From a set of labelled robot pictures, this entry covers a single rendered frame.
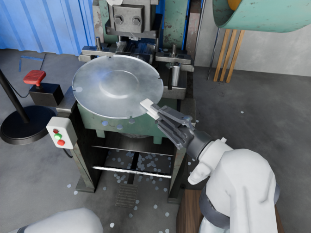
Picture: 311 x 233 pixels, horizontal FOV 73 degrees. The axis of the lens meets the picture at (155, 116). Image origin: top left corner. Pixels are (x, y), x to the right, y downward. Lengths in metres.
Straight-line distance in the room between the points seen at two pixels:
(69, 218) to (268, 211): 0.32
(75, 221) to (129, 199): 0.74
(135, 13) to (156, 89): 0.25
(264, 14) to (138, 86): 0.39
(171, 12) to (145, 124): 0.51
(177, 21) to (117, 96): 0.53
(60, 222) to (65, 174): 1.06
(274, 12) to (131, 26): 0.43
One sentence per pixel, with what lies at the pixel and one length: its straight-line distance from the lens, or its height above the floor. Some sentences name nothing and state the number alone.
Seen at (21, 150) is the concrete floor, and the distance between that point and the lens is 1.71.
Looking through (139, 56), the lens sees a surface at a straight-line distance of 0.86.
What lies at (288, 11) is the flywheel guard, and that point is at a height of 1.06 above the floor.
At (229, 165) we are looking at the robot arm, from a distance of 0.40.
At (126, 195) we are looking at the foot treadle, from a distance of 1.16.
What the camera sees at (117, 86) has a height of 0.80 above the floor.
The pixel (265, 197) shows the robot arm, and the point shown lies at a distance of 0.39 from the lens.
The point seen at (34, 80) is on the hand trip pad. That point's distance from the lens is 0.87.
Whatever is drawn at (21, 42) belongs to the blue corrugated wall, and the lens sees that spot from 2.75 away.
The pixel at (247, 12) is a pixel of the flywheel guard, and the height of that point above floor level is 1.05.
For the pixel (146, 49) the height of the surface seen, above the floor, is 0.78.
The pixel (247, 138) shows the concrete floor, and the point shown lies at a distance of 1.71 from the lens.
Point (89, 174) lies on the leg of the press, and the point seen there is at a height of 0.19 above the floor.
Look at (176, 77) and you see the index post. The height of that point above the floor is 0.75.
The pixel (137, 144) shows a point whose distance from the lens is 1.13.
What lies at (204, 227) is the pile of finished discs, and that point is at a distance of 0.90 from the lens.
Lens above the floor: 1.22
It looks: 46 degrees down
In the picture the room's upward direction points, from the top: 3 degrees clockwise
